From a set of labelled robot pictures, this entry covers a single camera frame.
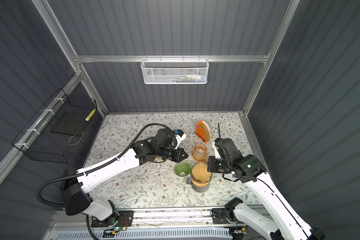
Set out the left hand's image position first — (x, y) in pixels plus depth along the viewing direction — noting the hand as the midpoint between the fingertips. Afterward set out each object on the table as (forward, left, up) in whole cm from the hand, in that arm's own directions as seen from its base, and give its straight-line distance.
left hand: (188, 155), depth 72 cm
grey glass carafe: (-10, -5, -19) cm, 22 cm away
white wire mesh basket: (+80, +5, 0) cm, 80 cm away
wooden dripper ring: (-11, -5, -11) cm, 16 cm away
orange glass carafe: (+13, -9, -21) cm, 26 cm away
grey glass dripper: (-10, -2, -6) cm, 12 cm away
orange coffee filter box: (+25, -12, -13) cm, 31 cm away
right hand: (-6, -9, 0) cm, 11 cm away
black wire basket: (+12, +66, +6) cm, 67 cm away
